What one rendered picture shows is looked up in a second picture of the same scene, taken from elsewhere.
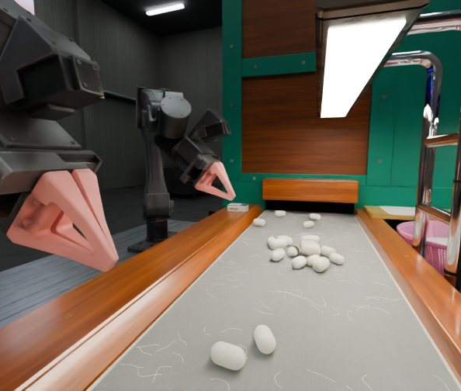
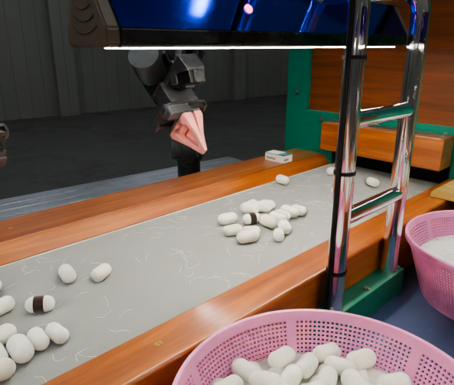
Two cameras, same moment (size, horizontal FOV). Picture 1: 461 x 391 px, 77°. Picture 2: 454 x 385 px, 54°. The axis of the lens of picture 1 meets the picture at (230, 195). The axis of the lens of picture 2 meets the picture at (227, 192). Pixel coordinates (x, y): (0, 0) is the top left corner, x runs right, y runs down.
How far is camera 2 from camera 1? 0.47 m
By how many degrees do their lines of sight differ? 31
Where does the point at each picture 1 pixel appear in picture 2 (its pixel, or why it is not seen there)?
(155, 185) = not seen: hidden behind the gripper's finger
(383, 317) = (217, 288)
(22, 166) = not seen: outside the picture
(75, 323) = (9, 233)
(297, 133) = (381, 56)
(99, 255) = not seen: outside the picture
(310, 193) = (377, 149)
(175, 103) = (144, 51)
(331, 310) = (188, 273)
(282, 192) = not seen: hidden behind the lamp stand
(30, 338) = not seen: outside the picture
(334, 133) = (432, 59)
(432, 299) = (254, 283)
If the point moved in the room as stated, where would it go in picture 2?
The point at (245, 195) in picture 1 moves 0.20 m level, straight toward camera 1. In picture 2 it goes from (309, 139) to (277, 153)
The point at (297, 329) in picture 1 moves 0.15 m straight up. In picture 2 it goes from (140, 276) to (133, 170)
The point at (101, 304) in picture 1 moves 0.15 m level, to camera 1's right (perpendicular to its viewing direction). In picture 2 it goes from (34, 226) to (103, 245)
